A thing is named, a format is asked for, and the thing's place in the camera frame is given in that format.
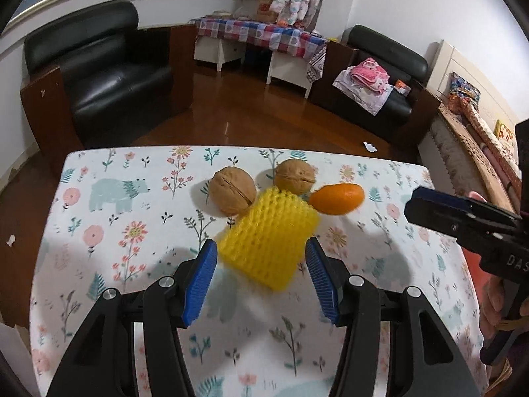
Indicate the large black leather armchair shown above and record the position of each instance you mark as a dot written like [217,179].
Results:
[103,74]

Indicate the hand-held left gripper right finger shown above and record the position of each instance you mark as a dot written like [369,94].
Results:
[322,283]

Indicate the floral bear print tablecloth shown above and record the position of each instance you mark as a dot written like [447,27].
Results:
[124,215]

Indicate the small walnut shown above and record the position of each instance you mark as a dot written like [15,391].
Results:
[294,175]

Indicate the white folded cloth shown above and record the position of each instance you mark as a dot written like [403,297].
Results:
[363,99]

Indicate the white paper scrap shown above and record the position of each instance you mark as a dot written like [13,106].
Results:
[370,147]
[10,240]

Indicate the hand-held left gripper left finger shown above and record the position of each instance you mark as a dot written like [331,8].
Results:
[202,281]

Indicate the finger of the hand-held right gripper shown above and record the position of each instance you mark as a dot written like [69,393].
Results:
[434,215]
[454,200]

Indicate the checkered tablecloth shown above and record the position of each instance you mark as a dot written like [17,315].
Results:
[256,33]

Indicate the pink folded blanket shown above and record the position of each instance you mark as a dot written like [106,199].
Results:
[370,74]

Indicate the orange kumquat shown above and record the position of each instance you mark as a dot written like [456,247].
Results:
[337,198]

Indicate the large walnut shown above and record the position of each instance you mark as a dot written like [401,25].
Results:
[231,190]

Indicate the colourful patterned pillow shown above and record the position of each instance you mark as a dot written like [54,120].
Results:
[465,91]

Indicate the yellow patterned pillow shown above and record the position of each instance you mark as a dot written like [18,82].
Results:
[505,134]

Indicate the white cabinet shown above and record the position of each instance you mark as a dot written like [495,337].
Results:
[289,72]
[215,51]

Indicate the cream bed headboard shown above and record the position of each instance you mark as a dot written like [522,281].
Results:
[467,66]

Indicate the yellow foam fruit net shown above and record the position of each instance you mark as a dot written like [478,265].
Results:
[268,235]

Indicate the white paper bag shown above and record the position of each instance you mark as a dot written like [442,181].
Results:
[12,351]

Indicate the black leather armchair with clothes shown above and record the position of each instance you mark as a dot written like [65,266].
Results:
[388,49]

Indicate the bed with brown floral blanket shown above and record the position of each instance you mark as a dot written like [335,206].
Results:
[458,149]

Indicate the person's right hand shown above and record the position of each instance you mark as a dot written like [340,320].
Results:
[496,297]

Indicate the small orange box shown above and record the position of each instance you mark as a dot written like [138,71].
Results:
[401,87]

